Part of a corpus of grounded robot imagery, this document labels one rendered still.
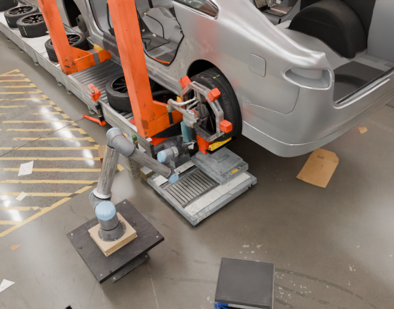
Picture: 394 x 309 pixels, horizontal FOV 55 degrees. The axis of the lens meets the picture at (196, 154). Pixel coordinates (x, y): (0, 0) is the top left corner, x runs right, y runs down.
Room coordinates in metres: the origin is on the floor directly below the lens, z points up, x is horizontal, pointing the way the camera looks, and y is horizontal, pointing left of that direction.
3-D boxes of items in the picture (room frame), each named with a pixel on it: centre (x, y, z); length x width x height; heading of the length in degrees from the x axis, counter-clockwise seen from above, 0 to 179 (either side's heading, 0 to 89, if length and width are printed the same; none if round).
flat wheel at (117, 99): (4.24, 0.72, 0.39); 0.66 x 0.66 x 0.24
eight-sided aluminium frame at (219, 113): (2.87, -0.09, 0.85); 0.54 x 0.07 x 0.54; 35
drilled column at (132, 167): (3.07, 0.70, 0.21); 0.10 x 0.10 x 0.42; 35
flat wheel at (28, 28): (7.09, 2.69, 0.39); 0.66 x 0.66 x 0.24
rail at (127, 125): (4.16, 1.16, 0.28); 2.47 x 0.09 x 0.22; 35
